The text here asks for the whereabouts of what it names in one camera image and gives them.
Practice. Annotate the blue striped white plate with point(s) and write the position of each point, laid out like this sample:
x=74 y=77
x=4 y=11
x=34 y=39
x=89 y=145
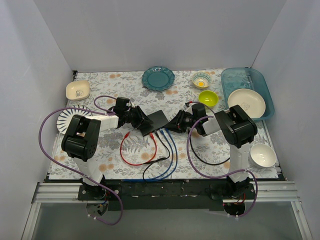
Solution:
x=65 y=117

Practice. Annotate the patterned small bowl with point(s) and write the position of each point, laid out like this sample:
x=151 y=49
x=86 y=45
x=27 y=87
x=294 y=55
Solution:
x=201 y=80

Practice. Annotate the cream square bowl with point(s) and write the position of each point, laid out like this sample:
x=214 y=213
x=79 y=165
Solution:
x=77 y=90

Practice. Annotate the teal scalloped plate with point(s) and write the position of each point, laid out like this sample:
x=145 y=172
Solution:
x=158 y=78

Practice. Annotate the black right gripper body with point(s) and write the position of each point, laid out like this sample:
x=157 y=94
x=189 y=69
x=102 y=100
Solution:
x=179 y=121

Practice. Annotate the lime green bowl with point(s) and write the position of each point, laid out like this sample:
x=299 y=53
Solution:
x=208 y=98

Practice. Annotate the black network switch box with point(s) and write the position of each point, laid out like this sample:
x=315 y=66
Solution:
x=158 y=119

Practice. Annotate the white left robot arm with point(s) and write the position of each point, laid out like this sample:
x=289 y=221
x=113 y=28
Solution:
x=80 y=140

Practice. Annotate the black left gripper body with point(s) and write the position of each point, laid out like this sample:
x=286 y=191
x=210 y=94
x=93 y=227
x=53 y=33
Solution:
x=138 y=117

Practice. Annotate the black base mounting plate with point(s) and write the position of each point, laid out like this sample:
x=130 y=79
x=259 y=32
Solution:
x=166 y=194

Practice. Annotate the teal plastic tray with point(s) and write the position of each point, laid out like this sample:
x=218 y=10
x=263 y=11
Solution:
x=236 y=78

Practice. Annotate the aluminium frame rail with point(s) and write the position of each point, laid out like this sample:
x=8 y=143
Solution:
x=167 y=210

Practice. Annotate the cream round plate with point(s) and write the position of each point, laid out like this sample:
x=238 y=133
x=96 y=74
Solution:
x=249 y=100

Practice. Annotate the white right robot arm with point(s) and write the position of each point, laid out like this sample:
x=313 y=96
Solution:
x=237 y=127

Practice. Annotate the white bowl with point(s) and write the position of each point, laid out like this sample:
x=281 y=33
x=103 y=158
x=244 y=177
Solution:
x=262 y=156

